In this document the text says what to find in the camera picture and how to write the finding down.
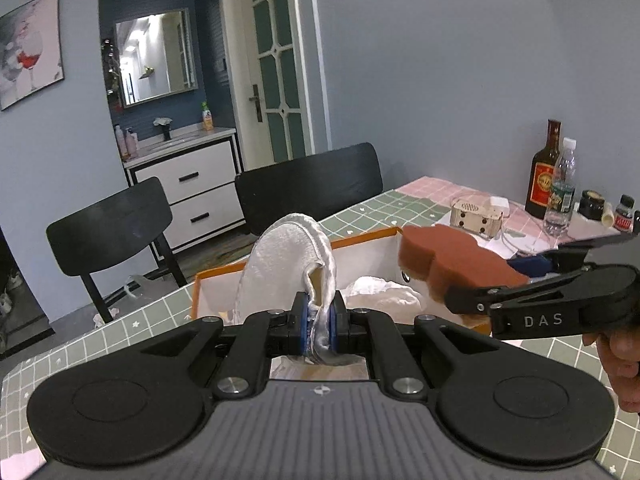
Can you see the small wooden box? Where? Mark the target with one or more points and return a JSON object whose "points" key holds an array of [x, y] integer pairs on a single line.
{"points": [[472, 217]]}

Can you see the white crumpled cloth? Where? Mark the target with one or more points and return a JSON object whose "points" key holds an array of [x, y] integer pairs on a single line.
{"points": [[385, 292]]}

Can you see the clear water bottle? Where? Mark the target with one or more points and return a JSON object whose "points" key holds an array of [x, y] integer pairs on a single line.
{"points": [[560, 195]]}

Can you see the small white tube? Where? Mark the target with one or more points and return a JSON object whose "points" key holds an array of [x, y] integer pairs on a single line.
{"points": [[607, 214]]}

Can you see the white shoe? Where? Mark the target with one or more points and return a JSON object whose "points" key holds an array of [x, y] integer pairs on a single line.
{"points": [[5, 304]]}

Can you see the wine glass wall picture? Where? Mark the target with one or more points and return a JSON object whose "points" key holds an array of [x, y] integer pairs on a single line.
{"points": [[30, 50]]}

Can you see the crumpled white paper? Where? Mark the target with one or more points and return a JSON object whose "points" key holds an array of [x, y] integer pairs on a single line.
{"points": [[106, 316]]}

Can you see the white drawer cabinet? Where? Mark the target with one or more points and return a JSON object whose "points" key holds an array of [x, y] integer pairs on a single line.
{"points": [[190, 200]]}

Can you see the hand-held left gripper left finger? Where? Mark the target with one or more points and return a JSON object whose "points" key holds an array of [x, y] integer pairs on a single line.
{"points": [[301, 325]]}

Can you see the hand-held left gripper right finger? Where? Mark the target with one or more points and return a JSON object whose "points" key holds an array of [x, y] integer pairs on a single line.
{"points": [[350, 330]]}

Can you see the black curved-back chair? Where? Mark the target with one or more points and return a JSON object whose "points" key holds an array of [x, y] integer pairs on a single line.
{"points": [[110, 230]]}

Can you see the white door with glass panes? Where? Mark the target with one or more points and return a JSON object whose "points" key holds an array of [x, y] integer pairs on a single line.
{"points": [[280, 75]]}

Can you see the person's right hand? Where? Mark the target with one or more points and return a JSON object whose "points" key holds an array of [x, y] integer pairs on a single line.
{"points": [[625, 365]]}

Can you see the brown sponge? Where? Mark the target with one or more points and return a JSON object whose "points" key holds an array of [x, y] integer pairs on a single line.
{"points": [[450, 255]]}

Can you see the pink lotion bottle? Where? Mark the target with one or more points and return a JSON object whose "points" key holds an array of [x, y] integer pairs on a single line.
{"points": [[120, 142], [131, 142]]}

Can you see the dark decorative branches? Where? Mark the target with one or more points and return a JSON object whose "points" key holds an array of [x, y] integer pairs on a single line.
{"points": [[112, 75]]}

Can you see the orange bottle with green cap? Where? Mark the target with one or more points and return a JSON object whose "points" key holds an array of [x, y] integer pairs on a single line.
{"points": [[207, 119]]}

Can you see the brown liquor bottle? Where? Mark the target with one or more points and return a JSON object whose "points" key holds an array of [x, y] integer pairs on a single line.
{"points": [[542, 185]]}

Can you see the white charger adapter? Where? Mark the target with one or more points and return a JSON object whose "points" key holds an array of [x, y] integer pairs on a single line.
{"points": [[497, 204]]}

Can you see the green pink checked tablecloth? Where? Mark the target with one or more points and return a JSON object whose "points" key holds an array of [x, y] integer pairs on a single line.
{"points": [[150, 320]]}

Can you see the black wide-back chair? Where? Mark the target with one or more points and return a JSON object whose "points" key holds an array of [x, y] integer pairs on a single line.
{"points": [[310, 185]]}

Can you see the framed wall mirror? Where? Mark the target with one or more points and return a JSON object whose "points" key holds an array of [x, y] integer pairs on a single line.
{"points": [[155, 57]]}

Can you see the orange-rimmed white storage box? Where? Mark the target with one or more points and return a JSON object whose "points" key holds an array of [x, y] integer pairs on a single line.
{"points": [[370, 257]]}

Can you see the small dark ink bottle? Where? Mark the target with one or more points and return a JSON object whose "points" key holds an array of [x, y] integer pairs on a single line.
{"points": [[624, 215]]}

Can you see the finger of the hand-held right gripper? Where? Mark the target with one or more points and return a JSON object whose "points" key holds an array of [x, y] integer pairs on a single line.
{"points": [[500, 295], [565, 260]]}

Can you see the black jar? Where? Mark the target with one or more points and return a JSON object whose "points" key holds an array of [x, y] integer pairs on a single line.
{"points": [[591, 206]]}

